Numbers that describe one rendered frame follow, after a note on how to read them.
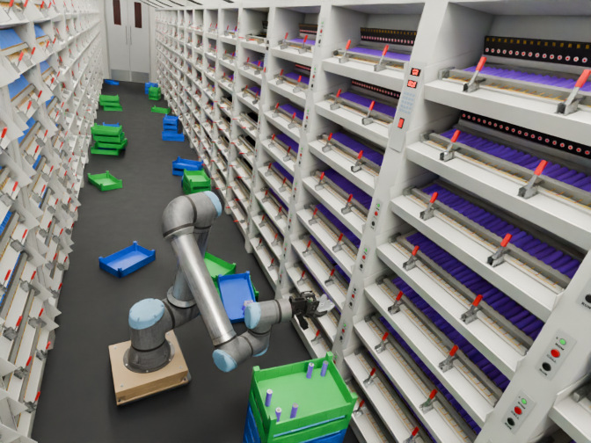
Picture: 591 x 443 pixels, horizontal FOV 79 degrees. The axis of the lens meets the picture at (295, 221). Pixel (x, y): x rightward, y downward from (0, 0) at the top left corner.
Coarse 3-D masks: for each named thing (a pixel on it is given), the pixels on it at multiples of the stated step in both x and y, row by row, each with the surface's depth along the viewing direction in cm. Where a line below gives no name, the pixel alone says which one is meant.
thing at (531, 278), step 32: (416, 192) 126; (448, 192) 123; (416, 224) 119; (448, 224) 112; (480, 224) 107; (512, 224) 104; (480, 256) 99; (512, 256) 96; (544, 256) 93; (576, 256) 89; (512, 288) 90; (544, 288) 86; (544, 320) 84
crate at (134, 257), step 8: (128, 248) 262; (136, 248) 267; (144, 248) 264; (112, 256) 251; (120, 256) 258; (128, 256) 261; (136, 256) 262; (144, 256) 264; (152, 256) 258; (104, 264) 241; (112, 264) 250; (120, 264) 251; (128, 264) 252; (136, 264) 247; (144, 264) 254; (112, 272) 240; (120, 272) 237; (128, 272) 243
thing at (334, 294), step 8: (296, 232) 209; (304, 232) 211; (296, 240) 211; (304, 240) 209; (296, 248) 205; (304, 248) 203; (312, 256) 197; (304, 264) 199; (312, 264) 191; (312, 272) 189; (320, 272) 185; (328, 272) 184; (320, 280) 180; (336, 280) 178; (328, 288) 175; (336, 288) 174; (344, 288) 173; (336, 296) 170; (344, 296) 169; (336, 304) 169
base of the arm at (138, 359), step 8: (168, 344) 174; (128, 352) 167; (136, 352) 163; (144, 352) 162; (152, 352) 164; (160, 352) 166; (168, 352) 171; (128, 360) 165; (136, 360) 164; (144, 360) 163; (152, 360) 164; (160, 360) 166; (144, 368) 163
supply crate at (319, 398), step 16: (256, 368) 122; (272, 368) 126; (288, 368) 129; (304, 368) 133; (320, 368) 136; (336, 368) 130; (256, 384) 119; (272, 384) 126; (288, 384) 127; (304, 384) 128; (320, 384) 129; (336, 384) 130; (272, 400) 121; (288, 400) 122; (304, 400) 123; (320, 400) 123; (336, 400) 124; (352, 400) 118; (272, 416) 107; (288, 416) 116; (304, 416) 112; (320, 416) 115; (336, 416) 119; (272, 432) 110
